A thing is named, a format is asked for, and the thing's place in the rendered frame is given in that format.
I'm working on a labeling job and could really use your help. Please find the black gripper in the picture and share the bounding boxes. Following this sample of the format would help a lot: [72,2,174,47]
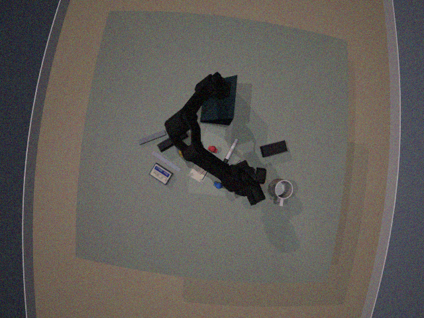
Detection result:
[230,164,266,184]

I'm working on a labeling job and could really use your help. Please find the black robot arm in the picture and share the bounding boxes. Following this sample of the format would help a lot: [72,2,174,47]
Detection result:
[165,72,266,205]

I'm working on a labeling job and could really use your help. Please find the white inspection card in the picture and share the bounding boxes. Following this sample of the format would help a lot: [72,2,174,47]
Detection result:
[187,164,208,184]

